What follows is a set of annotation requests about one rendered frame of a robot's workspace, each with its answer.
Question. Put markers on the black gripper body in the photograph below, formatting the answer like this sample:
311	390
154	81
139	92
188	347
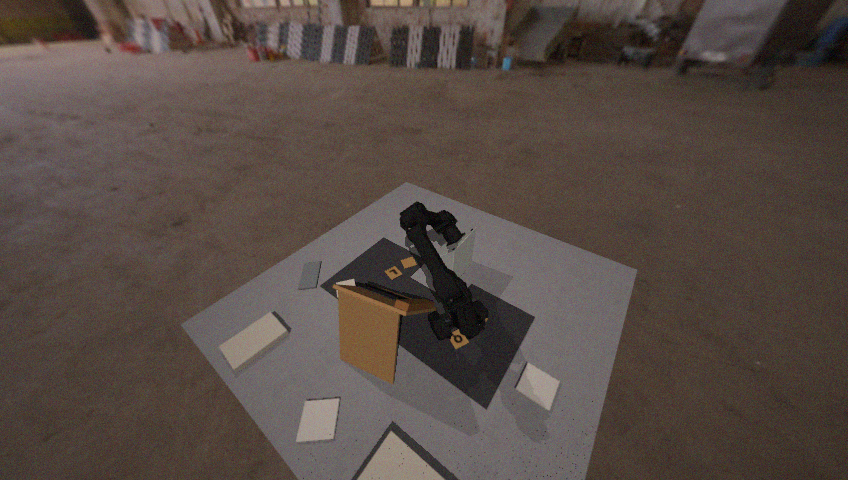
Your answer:
442	330

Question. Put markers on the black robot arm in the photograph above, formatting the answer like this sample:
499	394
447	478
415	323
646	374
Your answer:
446	283

